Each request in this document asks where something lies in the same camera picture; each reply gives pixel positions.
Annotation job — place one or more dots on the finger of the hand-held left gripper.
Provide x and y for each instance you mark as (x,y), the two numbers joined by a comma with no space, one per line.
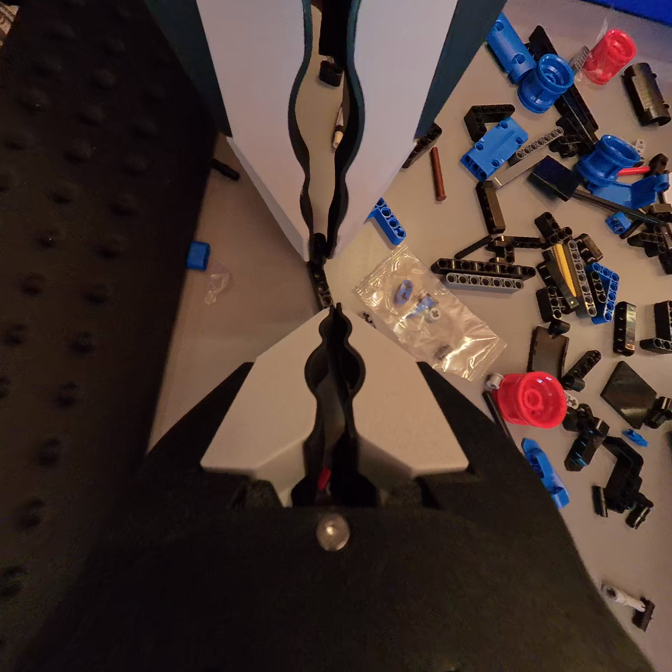
(252,78)
(399,78)

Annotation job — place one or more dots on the blue rounded panel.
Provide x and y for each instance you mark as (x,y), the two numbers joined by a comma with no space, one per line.
(509,47)

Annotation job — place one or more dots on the blue small brick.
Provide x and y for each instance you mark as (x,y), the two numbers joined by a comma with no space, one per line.
(198,256)

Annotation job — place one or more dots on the blue short liftarm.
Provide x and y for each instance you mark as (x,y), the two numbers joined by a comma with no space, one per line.
(388,220)

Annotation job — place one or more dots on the black thick beam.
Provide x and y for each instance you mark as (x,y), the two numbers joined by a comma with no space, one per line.
(548,304)

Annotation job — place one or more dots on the black short connector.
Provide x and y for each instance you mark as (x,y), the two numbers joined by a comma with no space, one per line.
(659,412)

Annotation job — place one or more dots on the red axle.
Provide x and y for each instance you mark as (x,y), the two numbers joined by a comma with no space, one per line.
(635,170)

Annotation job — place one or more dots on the red wheel rim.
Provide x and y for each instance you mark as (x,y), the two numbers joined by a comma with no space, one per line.
(609,55)
(533,399)

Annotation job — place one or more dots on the black square panel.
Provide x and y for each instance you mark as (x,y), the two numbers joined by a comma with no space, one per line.
(627,393)

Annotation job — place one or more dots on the tiny blue pin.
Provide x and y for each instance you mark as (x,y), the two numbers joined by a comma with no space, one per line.
(635,438)

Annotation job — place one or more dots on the black short beam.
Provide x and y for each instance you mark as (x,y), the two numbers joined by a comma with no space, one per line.
(551,227)
(501,251)

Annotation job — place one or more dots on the blue flat panel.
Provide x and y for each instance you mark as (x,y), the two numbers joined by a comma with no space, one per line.
(493,143)

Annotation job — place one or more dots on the black thin long beam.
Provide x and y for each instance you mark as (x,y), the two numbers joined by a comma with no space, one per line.
(525,241)

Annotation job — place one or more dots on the brown axle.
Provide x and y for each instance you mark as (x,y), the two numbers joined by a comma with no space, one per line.
(438,173)

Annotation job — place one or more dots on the black and grey pin connector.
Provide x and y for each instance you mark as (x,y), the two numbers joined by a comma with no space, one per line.
(624,598)

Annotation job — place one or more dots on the blue fairing panel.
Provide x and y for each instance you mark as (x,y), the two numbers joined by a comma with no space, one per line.
(643,191)

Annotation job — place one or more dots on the black angled liftarm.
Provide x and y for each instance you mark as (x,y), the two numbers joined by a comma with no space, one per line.
(422,144)

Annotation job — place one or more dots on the blue small block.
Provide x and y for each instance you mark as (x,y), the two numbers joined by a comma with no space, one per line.
(618,223)

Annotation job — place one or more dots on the blue angled beam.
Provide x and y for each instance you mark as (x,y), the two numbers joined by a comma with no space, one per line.
(602,291)

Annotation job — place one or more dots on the black thin axle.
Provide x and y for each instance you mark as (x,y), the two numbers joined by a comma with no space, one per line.
(603,202)

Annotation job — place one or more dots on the grey desk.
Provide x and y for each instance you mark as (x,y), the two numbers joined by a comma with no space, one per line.
(252,325)

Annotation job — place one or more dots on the black short axle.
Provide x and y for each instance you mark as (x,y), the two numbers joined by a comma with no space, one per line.
(472,248)

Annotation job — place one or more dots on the black long studless beam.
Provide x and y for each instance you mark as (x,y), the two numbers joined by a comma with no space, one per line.
(577,110)

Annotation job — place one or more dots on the black and grey brick assembly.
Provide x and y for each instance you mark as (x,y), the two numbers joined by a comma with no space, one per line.
(329,73)

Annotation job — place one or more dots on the black smooth flat panel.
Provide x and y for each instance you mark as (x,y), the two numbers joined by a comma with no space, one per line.
(554,177)

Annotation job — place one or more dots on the black glossy curved panel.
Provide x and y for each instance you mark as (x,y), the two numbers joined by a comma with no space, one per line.
(546,351)

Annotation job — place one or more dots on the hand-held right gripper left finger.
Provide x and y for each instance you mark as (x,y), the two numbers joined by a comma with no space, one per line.
(257,420)

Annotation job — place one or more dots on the clear zip bag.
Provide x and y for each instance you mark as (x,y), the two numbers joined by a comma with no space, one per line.
(462,336)

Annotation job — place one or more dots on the blue oval connector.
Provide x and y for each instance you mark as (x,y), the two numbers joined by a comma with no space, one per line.
(402,293)

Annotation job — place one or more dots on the light grey long beam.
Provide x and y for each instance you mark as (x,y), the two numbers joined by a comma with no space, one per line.
(538,144)

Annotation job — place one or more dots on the black thin liftarm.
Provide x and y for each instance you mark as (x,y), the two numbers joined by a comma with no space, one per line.
(320,273)

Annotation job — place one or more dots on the blue wheel rim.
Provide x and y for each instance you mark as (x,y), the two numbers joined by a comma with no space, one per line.
(546,84)
(609,162)

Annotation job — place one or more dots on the dark grey thin liftarm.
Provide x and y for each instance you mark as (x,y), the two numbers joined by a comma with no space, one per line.
(367,319)

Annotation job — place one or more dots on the grey axle connector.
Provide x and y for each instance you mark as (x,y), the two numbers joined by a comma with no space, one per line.
(493,381)

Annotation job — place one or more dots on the black long axle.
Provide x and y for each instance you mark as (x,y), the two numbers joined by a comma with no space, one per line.
(496,412)

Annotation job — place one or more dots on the dark grey pin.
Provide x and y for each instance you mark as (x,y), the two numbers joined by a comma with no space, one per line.
(443,353)

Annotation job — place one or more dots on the clear plastic scrap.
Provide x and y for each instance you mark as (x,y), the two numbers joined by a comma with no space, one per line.
(216,287)

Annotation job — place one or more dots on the black stubby beam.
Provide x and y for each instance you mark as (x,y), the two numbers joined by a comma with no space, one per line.
(624,328)

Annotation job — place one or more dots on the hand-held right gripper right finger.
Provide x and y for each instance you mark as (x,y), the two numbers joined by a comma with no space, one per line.
(409,420)

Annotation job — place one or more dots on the black rectangular panel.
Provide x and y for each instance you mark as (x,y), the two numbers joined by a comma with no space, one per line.
(491,207)

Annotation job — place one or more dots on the dark grey ridged piece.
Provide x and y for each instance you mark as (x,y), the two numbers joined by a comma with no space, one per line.
(581,59)

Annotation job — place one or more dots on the dark grey long beam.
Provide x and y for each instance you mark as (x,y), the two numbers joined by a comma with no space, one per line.
(485,282)

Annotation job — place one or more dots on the black flat liftarm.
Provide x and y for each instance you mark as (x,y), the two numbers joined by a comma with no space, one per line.
(580,370)

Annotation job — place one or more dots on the dark grey beam with holes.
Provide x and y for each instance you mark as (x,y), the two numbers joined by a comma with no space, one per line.
(582,278)

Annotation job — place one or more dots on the yellow axle rod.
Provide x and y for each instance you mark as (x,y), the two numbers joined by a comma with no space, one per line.
(566,273)

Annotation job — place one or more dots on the blue and grey pin piece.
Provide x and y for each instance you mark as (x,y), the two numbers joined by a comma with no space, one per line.
(424,309)

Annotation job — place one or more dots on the black short liftarm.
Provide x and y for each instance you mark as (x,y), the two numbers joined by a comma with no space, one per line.
(480,113)

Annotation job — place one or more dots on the blue wedge panel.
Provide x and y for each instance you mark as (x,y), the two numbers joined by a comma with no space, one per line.
(546,472)

